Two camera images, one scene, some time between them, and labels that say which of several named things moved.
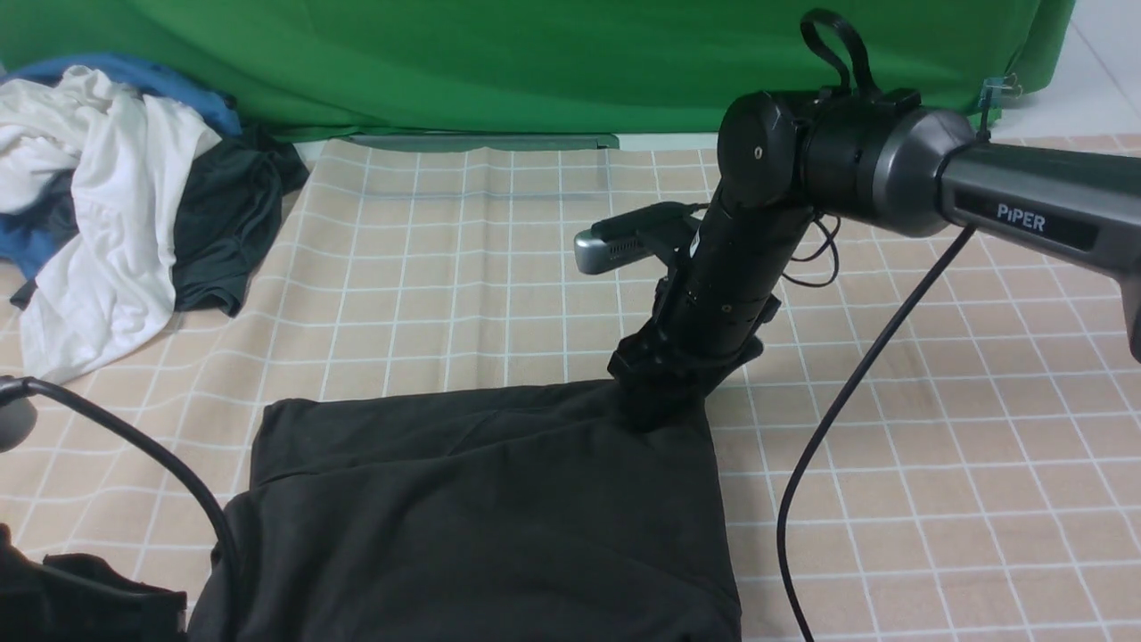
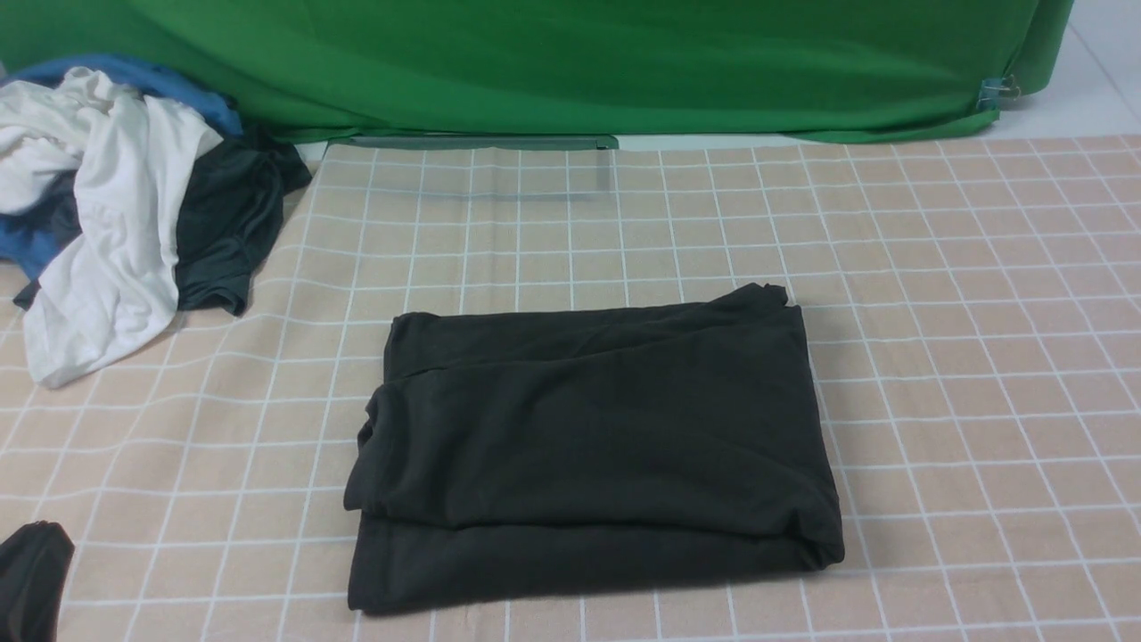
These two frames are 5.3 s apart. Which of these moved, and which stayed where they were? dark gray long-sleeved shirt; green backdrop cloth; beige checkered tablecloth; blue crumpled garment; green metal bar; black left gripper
Moved: black left gripper; dark gray long-sleeved shirt
Stayed: blue crumpled garment; beige checkered tablecloth; green metal bar; green backdrop cloth
